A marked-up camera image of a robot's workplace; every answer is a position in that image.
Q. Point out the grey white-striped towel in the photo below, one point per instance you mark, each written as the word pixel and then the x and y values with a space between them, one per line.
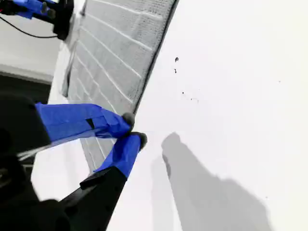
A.
pixel 108 60

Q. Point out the black camera box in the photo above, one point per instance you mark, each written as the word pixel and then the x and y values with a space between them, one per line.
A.
pixel 63 16

